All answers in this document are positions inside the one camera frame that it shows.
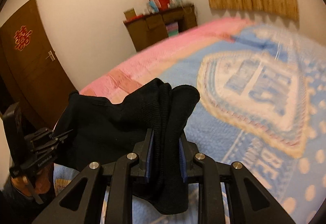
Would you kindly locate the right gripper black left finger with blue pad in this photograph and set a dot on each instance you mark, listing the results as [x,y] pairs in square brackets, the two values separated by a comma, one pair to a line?
[143,150]

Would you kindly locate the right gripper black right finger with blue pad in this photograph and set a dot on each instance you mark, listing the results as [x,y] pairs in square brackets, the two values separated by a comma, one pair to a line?
[188,168]

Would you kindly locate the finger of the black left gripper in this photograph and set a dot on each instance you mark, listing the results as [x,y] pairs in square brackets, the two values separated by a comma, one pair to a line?
[60,136]

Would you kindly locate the black cloth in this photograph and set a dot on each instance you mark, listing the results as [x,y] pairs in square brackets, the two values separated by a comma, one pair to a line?
[100,131]

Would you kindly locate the left hand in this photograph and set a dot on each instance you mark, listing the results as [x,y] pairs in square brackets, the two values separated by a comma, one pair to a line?
[42,182]

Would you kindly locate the brown wooden door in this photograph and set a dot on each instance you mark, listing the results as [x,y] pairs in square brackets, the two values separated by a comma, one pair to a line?
[40,86]

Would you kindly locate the blue pink patterned bedspread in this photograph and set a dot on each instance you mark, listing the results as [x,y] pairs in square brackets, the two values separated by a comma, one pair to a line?
[262,103]

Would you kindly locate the red double-happiness decoration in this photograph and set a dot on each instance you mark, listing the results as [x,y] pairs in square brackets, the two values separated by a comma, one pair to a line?
[22,38]

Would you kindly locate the dark wooden desk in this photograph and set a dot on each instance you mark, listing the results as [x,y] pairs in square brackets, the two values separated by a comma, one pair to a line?
[146,30]

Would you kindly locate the pastel stacked storage boxes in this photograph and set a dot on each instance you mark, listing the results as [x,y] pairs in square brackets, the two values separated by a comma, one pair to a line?
[172,29]

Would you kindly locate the small cardboard box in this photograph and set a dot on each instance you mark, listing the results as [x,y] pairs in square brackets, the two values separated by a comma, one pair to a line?
[130,14]

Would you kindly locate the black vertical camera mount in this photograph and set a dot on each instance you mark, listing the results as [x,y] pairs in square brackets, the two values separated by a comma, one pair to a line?
[12,122]

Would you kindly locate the metal door handle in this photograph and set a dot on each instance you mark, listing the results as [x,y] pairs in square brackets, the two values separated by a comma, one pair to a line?
[51,56]

